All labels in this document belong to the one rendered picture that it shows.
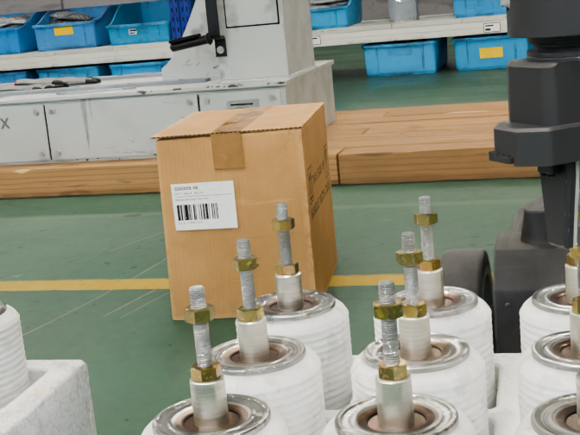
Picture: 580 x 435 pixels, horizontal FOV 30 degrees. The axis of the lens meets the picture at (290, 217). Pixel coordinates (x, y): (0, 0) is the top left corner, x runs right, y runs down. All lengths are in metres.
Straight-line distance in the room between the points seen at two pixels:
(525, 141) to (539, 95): 0.03
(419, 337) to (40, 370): 0.43
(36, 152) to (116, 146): 0.24
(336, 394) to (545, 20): 0.37
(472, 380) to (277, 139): 0.95
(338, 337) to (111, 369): 0.73
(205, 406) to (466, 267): 0.58
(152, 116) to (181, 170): 1.24
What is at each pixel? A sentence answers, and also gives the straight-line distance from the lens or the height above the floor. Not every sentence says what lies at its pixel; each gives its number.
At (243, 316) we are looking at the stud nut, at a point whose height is 0.29.
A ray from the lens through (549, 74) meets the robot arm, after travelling 0.69.
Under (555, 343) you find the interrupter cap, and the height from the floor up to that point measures 0.25.
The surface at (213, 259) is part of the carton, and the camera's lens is 1.72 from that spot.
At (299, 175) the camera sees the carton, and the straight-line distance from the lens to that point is 1.66.
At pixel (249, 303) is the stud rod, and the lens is 0.79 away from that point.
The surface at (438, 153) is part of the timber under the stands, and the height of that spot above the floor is 0.07.
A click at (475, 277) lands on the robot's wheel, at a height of 0.18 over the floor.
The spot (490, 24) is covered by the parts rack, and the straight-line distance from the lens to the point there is 5.33.
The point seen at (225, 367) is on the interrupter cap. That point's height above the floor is 0.25.
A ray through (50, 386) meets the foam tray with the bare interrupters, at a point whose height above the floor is 0.18.
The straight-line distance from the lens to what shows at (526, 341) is 0.88.
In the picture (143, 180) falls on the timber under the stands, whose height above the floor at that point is 0.03.
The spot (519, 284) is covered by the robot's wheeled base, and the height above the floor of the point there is 0.18.
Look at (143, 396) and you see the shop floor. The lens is 1.46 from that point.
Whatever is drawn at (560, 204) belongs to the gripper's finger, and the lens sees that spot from 0.73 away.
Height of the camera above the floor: 0.52
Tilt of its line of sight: 12 degrees down
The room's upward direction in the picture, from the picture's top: 5 degrees counter-clockwise
